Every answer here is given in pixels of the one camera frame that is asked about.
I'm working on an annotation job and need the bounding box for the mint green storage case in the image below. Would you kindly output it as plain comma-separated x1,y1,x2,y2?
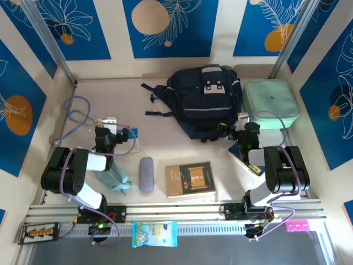
242,79,299,130

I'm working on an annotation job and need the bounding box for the grey slotted cable duct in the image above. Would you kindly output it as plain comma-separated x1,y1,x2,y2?
59,224,248,237

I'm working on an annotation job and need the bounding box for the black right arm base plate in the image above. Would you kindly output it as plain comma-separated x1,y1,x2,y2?
223,203,275,221

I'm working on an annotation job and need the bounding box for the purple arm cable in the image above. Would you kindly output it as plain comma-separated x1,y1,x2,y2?
59,123,137,247
242,110,301,242

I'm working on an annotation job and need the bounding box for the blue snack packet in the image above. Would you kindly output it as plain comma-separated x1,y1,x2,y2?
131,220,179,248

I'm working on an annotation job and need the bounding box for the aluminium frame post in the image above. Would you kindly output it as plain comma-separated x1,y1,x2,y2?
270,0,318,80
20,0,77,85

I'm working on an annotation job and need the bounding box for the brown gold book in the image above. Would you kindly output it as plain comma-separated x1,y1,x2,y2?
165,161,217,199

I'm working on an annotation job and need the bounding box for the navy book with yellow label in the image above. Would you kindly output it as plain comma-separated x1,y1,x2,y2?
228,143,266,179

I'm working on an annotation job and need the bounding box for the blue stethoscope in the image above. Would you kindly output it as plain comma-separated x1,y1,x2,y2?
52,96,101,147

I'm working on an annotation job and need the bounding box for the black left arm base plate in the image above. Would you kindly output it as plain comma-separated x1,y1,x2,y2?
77,205,127,224

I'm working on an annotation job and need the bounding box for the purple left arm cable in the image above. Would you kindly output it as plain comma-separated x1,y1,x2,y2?
59,123,137,247

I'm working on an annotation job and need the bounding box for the teal zip pouch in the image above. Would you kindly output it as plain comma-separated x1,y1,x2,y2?
96,162,133,195

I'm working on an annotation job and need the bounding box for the dark grey panel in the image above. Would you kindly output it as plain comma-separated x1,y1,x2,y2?
27,231,330,265

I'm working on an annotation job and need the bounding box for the pink pill box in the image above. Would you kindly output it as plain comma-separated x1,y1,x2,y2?
285,219,309,232

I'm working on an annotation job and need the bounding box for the purple glasses case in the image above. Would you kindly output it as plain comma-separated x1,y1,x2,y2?
138,156,155,193

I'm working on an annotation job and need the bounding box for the blue white card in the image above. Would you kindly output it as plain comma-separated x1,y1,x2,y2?
118,128,141,154

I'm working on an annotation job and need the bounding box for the black power distribution board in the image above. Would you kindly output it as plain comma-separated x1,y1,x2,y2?
17,222,61,245

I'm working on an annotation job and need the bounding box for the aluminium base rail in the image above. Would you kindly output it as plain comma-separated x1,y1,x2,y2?
24,203,325,225

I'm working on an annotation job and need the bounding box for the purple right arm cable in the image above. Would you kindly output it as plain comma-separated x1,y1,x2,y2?
242,110,301,242

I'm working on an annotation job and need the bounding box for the navy blue backpack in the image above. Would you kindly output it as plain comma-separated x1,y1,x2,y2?
141,65,241,143

